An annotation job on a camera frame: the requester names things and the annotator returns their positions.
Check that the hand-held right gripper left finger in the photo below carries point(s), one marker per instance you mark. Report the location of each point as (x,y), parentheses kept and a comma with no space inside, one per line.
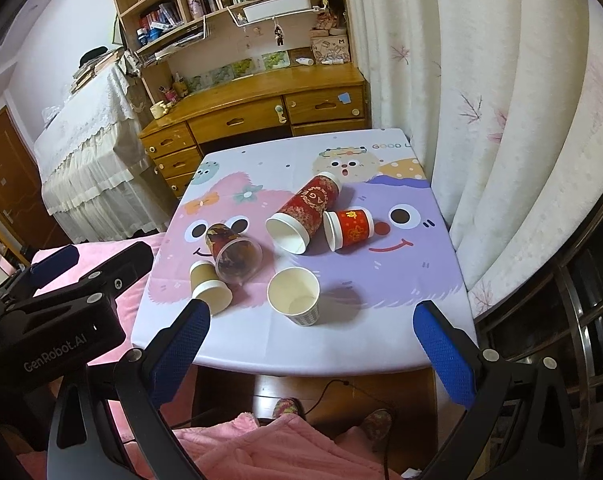
(181,355)

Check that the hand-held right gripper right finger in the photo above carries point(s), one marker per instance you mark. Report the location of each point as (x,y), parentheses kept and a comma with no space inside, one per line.
(441,355)

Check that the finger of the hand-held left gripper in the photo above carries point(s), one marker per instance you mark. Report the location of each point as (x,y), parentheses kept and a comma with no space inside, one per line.
(56,262)
(124,265)

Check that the small beige paper cup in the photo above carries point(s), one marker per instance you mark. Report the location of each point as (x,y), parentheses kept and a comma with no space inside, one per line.
(204,277)

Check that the clear plastic cup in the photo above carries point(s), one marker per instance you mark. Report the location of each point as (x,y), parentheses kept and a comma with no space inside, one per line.
(226,245)

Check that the grey patterned paper cup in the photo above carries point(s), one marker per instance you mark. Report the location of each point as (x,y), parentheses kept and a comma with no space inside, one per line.
(306,316)

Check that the small red paper cup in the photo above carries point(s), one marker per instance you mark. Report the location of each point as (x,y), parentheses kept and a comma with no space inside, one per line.
(355,227)

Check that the tall red patterned paper cup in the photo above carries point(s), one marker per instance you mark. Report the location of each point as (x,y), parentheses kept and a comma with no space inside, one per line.
(309,202)

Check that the pink bed sheet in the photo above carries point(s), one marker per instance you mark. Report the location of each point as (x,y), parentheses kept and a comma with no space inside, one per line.
(134,310)

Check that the cartoon printed tablecloth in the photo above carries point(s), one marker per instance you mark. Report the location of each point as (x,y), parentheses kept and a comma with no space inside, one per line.
(381,290)

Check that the floral slipper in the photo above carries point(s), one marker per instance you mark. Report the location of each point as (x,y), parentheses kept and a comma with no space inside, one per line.
(287,408)
(376,421)

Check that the white lace-covered piano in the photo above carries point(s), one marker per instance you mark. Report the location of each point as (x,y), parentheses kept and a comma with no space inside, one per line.
(91,160)

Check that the brown wooden door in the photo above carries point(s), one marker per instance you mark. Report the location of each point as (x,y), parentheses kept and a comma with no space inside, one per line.
(6,160)

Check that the metal railing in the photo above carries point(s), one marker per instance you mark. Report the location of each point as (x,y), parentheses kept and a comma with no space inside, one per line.
(576,320)

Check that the pink fleece robe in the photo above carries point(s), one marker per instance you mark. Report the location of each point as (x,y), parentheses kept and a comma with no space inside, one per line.
(281,452)

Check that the stack of books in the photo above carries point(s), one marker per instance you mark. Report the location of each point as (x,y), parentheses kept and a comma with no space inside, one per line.
(93,72)

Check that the wooden desk with drawers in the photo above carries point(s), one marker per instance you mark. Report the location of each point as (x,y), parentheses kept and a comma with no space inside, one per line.
(281,85)

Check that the white tube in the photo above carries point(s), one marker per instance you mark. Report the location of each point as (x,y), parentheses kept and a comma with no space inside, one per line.
(305,61)

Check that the white floral curtain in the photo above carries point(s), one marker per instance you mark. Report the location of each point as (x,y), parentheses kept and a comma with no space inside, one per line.
(481,85)

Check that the white storage box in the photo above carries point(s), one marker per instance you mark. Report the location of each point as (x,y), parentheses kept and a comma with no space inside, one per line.
(276,9)

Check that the patterned paper box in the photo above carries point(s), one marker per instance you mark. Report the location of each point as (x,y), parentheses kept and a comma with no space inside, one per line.
(331,49)

